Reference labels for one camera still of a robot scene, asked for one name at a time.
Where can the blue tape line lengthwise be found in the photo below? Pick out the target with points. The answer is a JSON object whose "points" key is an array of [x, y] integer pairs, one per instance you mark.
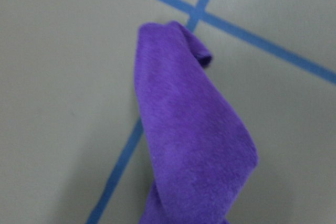
{"points": [[194, 14]]}

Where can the purple towel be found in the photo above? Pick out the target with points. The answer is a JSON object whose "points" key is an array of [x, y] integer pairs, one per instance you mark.
{"points": [[200, 150]]}

